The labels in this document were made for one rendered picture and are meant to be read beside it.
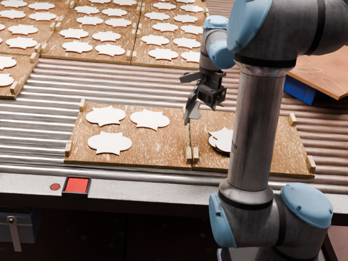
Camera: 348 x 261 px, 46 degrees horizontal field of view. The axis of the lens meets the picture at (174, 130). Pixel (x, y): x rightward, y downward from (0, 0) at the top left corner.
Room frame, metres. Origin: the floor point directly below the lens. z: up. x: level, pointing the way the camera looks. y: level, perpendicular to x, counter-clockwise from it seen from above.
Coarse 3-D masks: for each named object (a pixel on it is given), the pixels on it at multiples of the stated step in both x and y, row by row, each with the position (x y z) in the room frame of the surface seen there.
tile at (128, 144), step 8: (96, 136) 1.12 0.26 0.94; (104, 136) 1.12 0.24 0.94; (112, 136) 1.13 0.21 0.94; (120, 136) 1.13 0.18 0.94; (88, 144) 1.07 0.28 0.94; (96, 144) 1.07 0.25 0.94; (104, 144) 1.08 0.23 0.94; (112, 144) 1.08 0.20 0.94; (120, 144) 1.09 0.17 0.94; (128, 144) 1.09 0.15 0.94; (96, 152) 1.03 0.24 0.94; (104, 152) 1.04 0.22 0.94; (112, 152) 1.04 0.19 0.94
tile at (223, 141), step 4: (224, 132) 1.20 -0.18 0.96; (228, 132) 1.21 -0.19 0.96; (232, 132) 1.21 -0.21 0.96; (216, 136) 1.17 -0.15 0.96; (220, 136) 1.17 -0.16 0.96; (224, 136) 1.18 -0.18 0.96; (228, 136) 1.18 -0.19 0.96; (232, 136) 1.18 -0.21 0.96; (216, 140) 1.15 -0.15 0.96; (220, 140) 1.15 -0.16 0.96; (224, 140) 1.15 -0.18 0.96; (228, 140) 1.16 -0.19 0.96; (216, 144) 1.12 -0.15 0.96; (220, 144) 1.13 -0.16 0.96; (224, 144) 1.13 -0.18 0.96; (228, 144) 1.13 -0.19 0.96; (220, 148) 1.11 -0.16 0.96; (224, 148) 1.11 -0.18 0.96; (228, 148) 1.11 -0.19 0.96; (224, 152) 1.09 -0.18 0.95; (228, 152) 1.09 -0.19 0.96
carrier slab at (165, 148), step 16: (80, 112) 1.26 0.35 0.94; (128, 112) 1.30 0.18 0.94; (176, 112) 1.34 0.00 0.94; (80, 128) 1.16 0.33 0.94; (96, 128) 1.17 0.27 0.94; (112, 128) 1.18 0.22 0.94; (128, 128) 1.20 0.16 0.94; (144, 128) 1.21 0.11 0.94; (160, 128) 1.22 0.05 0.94; (176, 128) 1.23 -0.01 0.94; (80, 144) 1.07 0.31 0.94; (144, 144) 1.11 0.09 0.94; (160, 144) 1.12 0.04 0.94; (176, 144) 1.13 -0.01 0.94; (64, 160) 0.99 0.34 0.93; (80, 160) 0.99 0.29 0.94; (96, 160) 1.00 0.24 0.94; (112, 160) 1.01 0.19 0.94; (128, 160) 1.02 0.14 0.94; (144, 160) 1.03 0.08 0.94; (160, 160) 1.04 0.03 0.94; (176, 160) 1.05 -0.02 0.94
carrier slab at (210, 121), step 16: (208, 112) 1.36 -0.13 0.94; (224, 112) 1.38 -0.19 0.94; (192, 128) 1.24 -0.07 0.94; (208, 128) 1.25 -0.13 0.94; (288, 128) 1.31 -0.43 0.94; (192, 144) 1.14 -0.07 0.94; (208, 144) 1.15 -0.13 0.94; (288, 144) 1.21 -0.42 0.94; (192, 160) 1.06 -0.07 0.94; (208, 160) 1.07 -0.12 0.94; (224, 160) 1.08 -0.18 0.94; (272, 160) 1.10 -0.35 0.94; (288, 160) 1.11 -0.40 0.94; (304, 160) 1.12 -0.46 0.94; (288, 176) 1.04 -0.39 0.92; (304, 176) 1.05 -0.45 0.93
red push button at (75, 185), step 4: (68, 180) 0.90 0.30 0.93; (72, 180) 0.91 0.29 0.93; (76, 180) 0.91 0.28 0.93; (80, 180) 0.91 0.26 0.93; (84, 180) 0.91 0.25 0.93; (88, 180) 0.92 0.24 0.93; (68, 184) 0.89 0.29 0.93; (72, 184) 0.89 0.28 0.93; (76, 184) 0.89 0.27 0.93; (80, 184) 0.89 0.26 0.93; (84, 184) 0.89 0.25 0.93; (68, 188) 0.87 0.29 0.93; (72, 188) 0.87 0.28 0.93; (76, 188) 0.87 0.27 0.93; (80, 188) 0.87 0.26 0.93; (84, 188) 0.88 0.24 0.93; (84, 192) 0.86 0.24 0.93
